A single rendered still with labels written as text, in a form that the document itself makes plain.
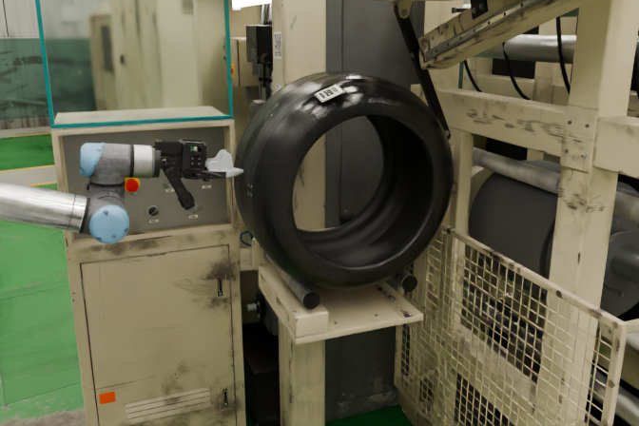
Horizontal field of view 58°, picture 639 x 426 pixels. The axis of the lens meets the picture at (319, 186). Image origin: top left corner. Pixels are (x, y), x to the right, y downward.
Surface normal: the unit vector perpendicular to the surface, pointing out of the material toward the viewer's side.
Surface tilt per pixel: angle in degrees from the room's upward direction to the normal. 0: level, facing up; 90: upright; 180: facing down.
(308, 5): 90
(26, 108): 90
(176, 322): 90
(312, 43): 90
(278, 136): 65
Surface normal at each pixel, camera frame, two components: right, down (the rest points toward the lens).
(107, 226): 0.37, 0.25
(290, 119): -0.24, -0.30
